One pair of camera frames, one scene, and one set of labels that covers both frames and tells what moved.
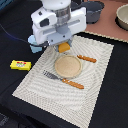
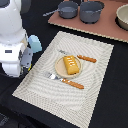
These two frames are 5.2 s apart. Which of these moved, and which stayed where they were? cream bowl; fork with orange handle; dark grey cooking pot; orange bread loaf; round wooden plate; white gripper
Moved: orange bread loaf; white gripper
Stayed: dark grey cooking pot; round wooden plate; cream bowl; fork with orange handle
